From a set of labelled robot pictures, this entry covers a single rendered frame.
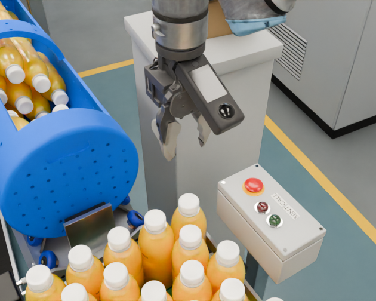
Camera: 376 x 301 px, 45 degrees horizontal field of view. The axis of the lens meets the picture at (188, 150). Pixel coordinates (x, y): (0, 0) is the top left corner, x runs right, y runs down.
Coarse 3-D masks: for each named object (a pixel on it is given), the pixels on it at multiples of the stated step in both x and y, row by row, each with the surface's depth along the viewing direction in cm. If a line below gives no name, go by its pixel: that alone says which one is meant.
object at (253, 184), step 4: (248, 180) 88; (252, 180) 88; (256, 180) 88; (260, 180) 89; (248, 184) 88; (252, 184) 88; (256, 184) 88; (260, 184) 88; (248, 188) 87; (252, 188) 87; (256, 188) 87; (260, 188) 87
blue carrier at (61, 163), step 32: (0, 0) 145; (0, 32) 105; (32, 32) 109; (64, 64) 119; (0, 128) 85; (32, 128) 82; (64, 128) 81; (96, 128) 84; (0, 160) 82; (32, 160) 80; (64, 160) 84; (96, 160) 88; (128, 160) 93; (0, 192) 81; (32, 192) 84; (64, 192) 89; (96, 192) 94; (128, 192) 100; (32, 224) 89
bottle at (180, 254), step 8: (176, 248) 82; (184, 248) 81; (192, 248) 80; (200, 248) 82; (176, 256) 82; (184, 256) 81; (192, 256) 81; (200, 256) 82; (208, 256) 84; (176, 264) 83; (176, 272) 85
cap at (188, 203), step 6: (180, 198) 86; (186, 198) 86; (192, 198) 86; (180, 204) 85; (186, 204) 85; (192, 204) 85; (198, 204) 85; (180, 210) 86; (186, 210) 85; (192, 210) 85
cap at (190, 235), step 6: (186, 228) 81; (192, 228) 81; (198, 228) 81; (180, 234) 80; (186, 234) 80; (192, 234) 80; (198, 234) 80; (180, 240) 80; (186, 240) 79; (192, 240) 79; (198, 240) 80; (186, 246) 80; (192, 246) 80
